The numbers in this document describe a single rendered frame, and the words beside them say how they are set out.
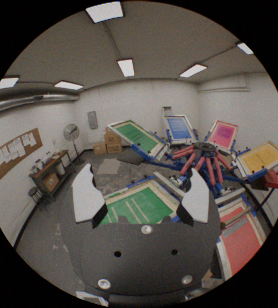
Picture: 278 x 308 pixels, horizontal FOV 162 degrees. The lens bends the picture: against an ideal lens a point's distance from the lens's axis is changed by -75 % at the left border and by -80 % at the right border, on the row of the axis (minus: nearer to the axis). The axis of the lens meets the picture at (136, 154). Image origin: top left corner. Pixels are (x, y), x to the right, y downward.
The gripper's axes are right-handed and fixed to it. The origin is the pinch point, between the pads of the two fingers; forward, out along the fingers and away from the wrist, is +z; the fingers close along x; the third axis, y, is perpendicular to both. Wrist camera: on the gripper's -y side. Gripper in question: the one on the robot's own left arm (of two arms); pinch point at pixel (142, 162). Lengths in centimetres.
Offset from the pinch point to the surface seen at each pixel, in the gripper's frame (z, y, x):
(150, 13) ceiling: 77, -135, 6
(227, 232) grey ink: -6, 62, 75
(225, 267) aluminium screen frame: -34, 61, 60
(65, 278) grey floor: -77, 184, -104
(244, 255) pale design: -37, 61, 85
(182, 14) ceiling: 68, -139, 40
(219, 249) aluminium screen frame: -16, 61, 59
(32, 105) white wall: 178, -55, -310
